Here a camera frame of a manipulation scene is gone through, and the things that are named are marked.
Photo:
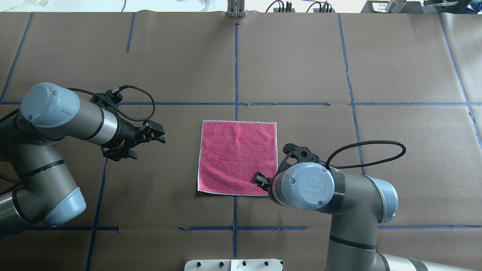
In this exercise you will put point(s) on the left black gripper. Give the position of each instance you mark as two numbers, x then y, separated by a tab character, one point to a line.
128	135

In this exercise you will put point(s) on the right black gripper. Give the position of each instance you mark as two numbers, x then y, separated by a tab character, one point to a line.
260	179

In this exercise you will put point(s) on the pink towel with white edge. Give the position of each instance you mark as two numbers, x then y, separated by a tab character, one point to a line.
231	152

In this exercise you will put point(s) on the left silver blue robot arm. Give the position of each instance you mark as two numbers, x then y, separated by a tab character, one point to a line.
45	190

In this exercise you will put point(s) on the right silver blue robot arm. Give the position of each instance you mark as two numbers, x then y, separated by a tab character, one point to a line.
357	204

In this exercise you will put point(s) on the black box under cup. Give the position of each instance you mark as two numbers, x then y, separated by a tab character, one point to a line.
378	7

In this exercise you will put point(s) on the small metal cup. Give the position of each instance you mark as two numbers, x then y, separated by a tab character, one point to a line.
395	6

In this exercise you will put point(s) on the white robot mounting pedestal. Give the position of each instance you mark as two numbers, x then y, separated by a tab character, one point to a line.
234	265

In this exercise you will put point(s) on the aluminium frame post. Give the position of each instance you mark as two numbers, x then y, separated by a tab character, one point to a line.
236	8

